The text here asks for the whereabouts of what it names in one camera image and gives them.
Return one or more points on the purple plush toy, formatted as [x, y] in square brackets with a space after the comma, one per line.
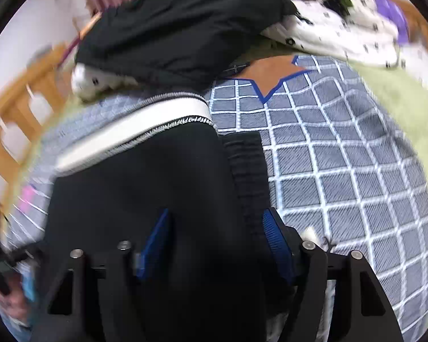
[388, 10]

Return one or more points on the black pants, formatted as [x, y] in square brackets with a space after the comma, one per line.
[146, 178]

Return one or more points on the white floral quilt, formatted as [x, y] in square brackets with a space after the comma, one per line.
[335, 32]

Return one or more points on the grey plaid star bedsheet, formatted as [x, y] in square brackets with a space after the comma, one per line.
[342, 171]

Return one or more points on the white floral pillow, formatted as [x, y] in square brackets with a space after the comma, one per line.
[413, 57]

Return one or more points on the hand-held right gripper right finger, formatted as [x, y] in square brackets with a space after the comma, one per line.
[276, 242]

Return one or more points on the black jacket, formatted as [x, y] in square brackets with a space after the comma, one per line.
[171, 32]

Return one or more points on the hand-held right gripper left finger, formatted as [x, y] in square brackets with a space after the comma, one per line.
[153, 242]

